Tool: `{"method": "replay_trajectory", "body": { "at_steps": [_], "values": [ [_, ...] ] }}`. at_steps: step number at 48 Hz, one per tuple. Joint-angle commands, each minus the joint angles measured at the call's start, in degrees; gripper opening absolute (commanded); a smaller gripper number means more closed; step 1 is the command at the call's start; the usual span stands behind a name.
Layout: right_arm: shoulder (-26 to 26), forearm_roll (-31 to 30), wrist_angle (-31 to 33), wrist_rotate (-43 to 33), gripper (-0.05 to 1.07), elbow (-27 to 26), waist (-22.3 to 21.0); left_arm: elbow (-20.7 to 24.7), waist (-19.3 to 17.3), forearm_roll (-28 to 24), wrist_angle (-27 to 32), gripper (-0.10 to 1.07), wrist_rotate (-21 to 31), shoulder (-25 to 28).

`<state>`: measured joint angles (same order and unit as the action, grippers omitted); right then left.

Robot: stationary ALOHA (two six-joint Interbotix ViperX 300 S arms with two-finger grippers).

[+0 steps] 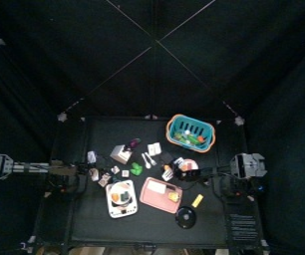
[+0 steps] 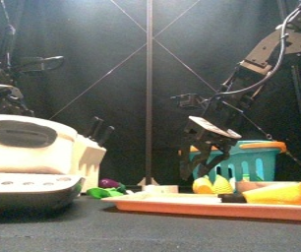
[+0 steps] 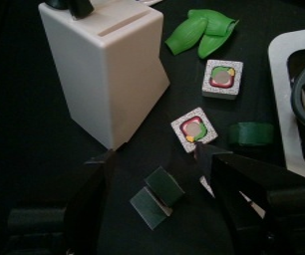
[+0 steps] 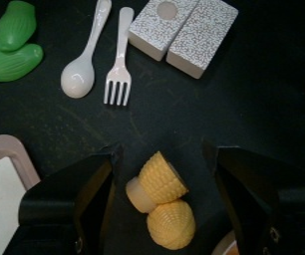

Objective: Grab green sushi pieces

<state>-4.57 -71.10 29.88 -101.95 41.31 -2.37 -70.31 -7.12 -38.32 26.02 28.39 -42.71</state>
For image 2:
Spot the black toy sushi piece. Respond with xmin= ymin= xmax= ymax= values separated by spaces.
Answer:
xmin=217 ymin=192 xmax=249 ymax=204

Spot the dark green toy sushi piece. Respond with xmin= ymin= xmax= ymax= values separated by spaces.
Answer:
xmin=114 ymin=183 xmax=128 ymax=195

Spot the yellow toy food piece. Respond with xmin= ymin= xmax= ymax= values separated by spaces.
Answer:
xmin=190 ymin=175 xmax=215 ymax=195

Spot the white toy box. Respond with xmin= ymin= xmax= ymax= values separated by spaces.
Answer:
xmin=142 ymin=184 xmax=182 ymax=195

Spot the pale yellow textured toy food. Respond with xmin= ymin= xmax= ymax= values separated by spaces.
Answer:
xmin=210 ymin=174 xmax=237 ymax=195

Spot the pink plastic tray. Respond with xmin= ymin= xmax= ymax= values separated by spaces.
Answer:
xmin=100 ymin=191 xmax=301 ymax=223

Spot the purple toy eggplant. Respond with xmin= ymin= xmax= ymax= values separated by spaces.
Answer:
xmin=99 ymin=177 xmax=123 ymax=189

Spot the white toy knife block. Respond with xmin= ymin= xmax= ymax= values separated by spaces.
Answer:
xmin=71 ymin=133 xmax=110 ymax=194

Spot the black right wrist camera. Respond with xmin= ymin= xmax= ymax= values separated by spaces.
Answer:
xmin=170 ymin=93 xmax=211 ymax=110

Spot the teal basket with orange handles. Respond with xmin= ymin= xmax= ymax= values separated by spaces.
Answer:
xmin=178 ymin=140 xmax=289 ymax=185

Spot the grey frame pole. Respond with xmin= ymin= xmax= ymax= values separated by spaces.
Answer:
xmin=138 ymin=0 xmax=162 ymax=187

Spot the black toy knife handle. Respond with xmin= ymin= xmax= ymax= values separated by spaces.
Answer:
xmin=86 ymin=116 xmax=106 ymax=141
xmin=98 ymin=125 xmax=116 ymax=148

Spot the grey right arm cable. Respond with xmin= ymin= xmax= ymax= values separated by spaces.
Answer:
xmin=217 ymin=0 xmax=301 ymax=97

